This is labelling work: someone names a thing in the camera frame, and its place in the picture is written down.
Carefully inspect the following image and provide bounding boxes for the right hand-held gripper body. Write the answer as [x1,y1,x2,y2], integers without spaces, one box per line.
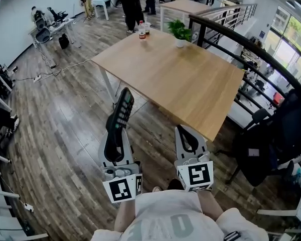
[174,151,214,193]

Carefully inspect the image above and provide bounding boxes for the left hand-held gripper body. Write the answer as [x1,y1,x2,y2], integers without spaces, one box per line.
[101,161,143,204]

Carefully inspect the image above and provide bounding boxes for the black calculator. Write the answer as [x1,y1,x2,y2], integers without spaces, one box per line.
[105,87,135,137]

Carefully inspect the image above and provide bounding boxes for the person's right forearm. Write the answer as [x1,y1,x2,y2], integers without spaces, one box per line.
[197,189,225,222]

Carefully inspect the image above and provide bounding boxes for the person's left forearm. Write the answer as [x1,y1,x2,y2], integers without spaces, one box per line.
[113,199,137,233]

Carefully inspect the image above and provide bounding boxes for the person's dark shoe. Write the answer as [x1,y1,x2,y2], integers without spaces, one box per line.
[167,178,185,191]

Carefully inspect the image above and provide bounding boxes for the person's white shirt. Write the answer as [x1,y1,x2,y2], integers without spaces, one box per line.
[90,189,269,241]

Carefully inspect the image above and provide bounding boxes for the black office chair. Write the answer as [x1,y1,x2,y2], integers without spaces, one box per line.
[225,88,301,188]

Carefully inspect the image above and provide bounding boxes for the black curved railing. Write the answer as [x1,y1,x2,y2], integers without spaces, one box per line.
[188,3,301,130]

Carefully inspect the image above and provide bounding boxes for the potted green plant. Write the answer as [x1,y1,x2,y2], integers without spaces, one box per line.
[167,19,193,48]

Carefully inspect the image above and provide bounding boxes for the black bag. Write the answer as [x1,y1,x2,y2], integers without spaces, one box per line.
[58,33,70,50]

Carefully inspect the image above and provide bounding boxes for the clear bottle with red label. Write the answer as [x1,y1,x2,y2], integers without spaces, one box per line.
[138,20,147,41]

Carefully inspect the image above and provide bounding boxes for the grey mesh chair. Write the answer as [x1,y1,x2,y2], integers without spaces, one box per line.
[31,6,52,45]

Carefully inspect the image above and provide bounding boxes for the small wooden table white legs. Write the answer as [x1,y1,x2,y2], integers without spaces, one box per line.
[160,0,212,32]

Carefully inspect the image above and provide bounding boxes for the white low table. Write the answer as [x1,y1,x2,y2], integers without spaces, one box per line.
[91,0,121,21]

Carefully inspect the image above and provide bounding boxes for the black wrist strap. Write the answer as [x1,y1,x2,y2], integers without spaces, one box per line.
[224,230,242,241]

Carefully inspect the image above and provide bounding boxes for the white power cable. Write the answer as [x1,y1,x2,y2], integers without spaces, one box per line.
[39,58,94,79]

